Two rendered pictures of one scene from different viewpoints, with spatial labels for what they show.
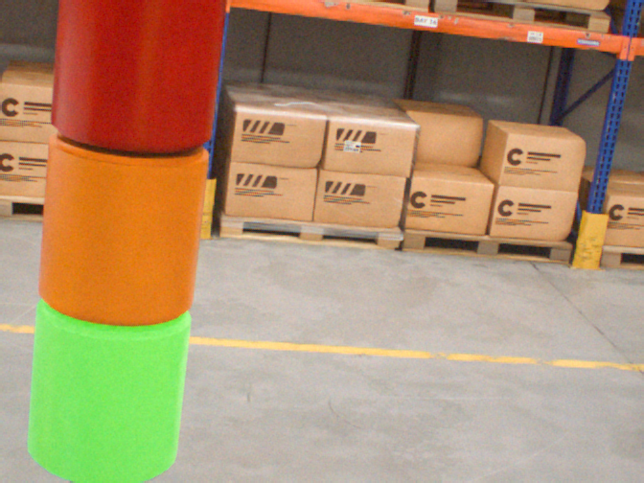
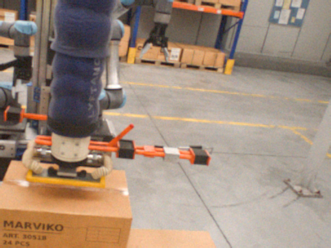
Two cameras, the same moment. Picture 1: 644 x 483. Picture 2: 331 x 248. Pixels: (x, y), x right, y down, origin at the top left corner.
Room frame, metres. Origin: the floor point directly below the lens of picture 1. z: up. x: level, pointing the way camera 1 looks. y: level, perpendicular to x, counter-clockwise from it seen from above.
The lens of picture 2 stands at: (-0.34, -1.64, 1.88)
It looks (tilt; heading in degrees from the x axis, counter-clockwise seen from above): 22 degrees down; 359
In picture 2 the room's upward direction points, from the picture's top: 9 degrees clockwise
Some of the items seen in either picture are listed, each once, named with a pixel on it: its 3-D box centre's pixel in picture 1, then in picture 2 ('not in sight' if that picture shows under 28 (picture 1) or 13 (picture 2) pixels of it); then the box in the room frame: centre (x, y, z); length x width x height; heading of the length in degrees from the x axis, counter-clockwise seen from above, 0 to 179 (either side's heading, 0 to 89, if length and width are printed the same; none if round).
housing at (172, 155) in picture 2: not in sight; (170, 154); (1.10, -1.93, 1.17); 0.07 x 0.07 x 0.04; 6
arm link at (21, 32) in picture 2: not in sight; (22, 33); (1.28, -1.16, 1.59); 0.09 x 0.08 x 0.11; 64
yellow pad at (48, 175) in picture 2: not in sight; (66, 174); (0.95, -1.47, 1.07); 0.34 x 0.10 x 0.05; 96
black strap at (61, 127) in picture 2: not in sight; (73, 119); (1.05, -1.46, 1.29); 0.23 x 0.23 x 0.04
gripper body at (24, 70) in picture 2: not in sight; (22, 67); (1.28, -1.17, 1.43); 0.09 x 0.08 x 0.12; 96
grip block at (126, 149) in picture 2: not in sight; (125, 148); (1.08, -1.71, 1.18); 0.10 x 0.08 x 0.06; 6
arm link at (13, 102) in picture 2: not in sight; (6, 93); (1.48, -1.02, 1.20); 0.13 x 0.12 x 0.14; 154
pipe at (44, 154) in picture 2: not in sight; (69, 155); (1.05, -1.46, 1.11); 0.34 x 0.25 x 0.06; 96
